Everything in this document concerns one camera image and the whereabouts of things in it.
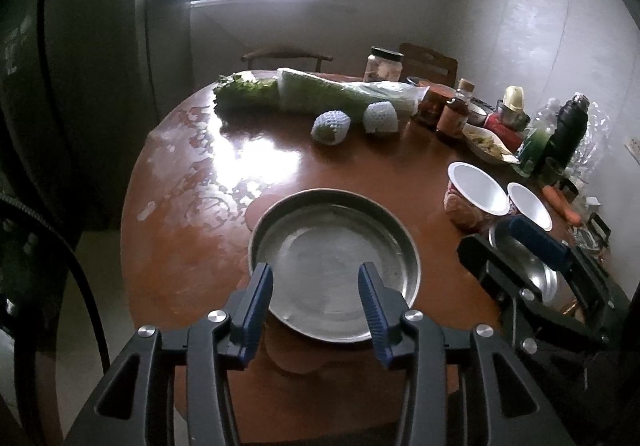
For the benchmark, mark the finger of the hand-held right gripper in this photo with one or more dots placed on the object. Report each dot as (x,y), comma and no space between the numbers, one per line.
(492,266)
(540,240)

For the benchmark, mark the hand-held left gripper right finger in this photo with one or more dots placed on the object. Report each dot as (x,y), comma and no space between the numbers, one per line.
(375,311)

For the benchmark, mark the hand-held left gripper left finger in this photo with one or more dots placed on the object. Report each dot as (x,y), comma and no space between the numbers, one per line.
(255,311)

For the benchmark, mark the white paper bowl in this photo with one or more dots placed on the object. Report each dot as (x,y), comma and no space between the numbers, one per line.
(477,191)
(530,203)

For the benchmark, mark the large steel bowl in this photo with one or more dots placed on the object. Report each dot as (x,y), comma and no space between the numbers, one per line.
(542,281)

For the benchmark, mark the round steel plate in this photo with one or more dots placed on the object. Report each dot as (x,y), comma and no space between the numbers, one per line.
(320,256)

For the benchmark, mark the carrot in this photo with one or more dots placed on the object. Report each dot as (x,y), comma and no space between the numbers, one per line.
(562,206)

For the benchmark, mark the glass cup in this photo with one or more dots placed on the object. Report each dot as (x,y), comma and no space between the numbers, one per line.
(552,170)

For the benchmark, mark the green liquid plastic bottle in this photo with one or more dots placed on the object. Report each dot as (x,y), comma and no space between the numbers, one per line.
(535,145)

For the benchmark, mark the white dish of food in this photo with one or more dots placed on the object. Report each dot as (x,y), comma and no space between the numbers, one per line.
(487,145)

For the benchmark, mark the black thermos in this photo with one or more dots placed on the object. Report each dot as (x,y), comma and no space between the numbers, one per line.
(567,130)

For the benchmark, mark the clear plastic wrap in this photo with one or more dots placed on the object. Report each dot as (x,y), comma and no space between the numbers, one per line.
(595,135)

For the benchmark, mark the yellow cup in steel cup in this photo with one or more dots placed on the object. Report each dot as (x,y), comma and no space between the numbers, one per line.
(512,105)

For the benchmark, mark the red sauce jar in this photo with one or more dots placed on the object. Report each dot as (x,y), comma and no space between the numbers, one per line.
(431,106)
(452,120)

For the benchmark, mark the small spice bottle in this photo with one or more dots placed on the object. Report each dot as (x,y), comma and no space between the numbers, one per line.
(465,88)

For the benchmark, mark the fruit in white foam net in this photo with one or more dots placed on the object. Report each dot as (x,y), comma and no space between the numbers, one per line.
(381,118)
(330,128)

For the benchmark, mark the wooden chair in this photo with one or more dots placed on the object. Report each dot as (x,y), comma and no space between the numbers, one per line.
(430,63)
(285,56)

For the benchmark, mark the green lettuce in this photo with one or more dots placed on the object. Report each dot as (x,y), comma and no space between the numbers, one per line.
(247,93)

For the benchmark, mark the napa cabbage in plastic bag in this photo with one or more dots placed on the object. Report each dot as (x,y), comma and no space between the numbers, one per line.
(330,93)

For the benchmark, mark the black-lidded glass jar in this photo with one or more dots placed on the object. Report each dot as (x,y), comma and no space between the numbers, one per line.
(383,65)

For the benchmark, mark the dark refrigerator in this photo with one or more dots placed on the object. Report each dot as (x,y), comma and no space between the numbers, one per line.
(75,75)

